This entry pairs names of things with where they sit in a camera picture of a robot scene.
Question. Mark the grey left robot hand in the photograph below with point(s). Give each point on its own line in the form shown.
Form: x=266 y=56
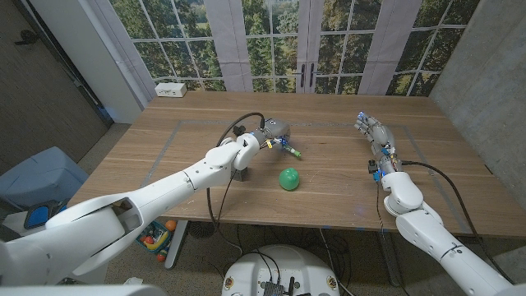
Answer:
x=275 y=129

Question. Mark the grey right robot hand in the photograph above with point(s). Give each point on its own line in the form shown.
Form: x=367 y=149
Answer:
x=382 y=135

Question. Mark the green white marker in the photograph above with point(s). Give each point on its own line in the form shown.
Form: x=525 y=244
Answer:
x=295 y=153

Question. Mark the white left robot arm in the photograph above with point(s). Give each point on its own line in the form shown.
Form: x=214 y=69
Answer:
x=164 y=191

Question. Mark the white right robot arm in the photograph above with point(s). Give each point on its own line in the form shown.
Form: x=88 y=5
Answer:
x=423 y=234

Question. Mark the green ball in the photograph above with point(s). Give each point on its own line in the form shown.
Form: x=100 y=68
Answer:
x=289 y=179

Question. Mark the dark grey block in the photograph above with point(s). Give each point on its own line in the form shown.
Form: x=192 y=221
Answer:
x=242 y=174

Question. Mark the black hair claw clip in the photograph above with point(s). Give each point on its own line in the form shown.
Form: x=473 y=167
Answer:
x=238 y=130

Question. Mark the printed window backdrop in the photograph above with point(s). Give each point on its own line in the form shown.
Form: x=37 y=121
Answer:
x=263 y=49

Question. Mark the white power strip box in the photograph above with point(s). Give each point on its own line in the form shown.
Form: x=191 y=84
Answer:
x=170 y=89

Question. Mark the grey table leg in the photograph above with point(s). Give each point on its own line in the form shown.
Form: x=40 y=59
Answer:
x=390 y=259

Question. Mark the black round floor base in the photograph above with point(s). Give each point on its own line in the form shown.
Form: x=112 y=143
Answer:
x=203 y=230

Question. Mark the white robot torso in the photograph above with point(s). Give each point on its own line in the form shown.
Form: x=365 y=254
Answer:
x=287 y=263

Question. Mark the orange toy fruit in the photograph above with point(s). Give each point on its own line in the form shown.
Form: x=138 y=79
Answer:
x=171 y=225

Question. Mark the white table leg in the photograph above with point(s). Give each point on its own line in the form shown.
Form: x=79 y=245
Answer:
x=176 y=246

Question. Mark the yellow toy banana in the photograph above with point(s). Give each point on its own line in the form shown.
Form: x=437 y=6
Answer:
x=158 y=241

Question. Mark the teal toy basket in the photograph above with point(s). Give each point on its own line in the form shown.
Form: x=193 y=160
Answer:
x=148 y=232

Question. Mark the blue grey bin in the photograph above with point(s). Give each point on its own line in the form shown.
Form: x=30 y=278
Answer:
x=41 y=172

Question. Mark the dark wooden door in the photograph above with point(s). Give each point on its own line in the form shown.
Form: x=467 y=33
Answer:
x=33 y=90

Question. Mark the blue black pad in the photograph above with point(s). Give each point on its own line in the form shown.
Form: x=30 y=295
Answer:
x=39 y=214

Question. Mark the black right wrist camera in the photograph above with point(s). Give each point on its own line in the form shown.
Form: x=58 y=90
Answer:
x=372 y=166

